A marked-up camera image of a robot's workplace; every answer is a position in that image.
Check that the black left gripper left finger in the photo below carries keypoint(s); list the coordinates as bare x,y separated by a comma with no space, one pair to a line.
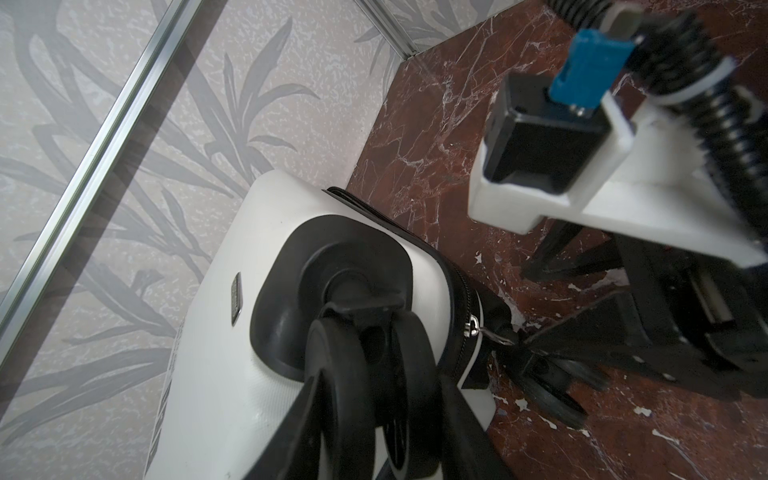
294,450

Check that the aluminium frame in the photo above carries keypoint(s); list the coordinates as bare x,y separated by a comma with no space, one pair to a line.
106,140

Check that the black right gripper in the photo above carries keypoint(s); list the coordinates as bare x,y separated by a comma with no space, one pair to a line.
697,321

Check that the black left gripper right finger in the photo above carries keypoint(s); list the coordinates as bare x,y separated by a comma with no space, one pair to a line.
466,450

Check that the white hard-shell suitcase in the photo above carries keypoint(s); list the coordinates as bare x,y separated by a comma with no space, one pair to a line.
312,281

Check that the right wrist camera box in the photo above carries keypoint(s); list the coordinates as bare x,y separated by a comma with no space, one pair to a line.
561,148

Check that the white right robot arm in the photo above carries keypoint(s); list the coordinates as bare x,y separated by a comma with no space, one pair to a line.
672,53

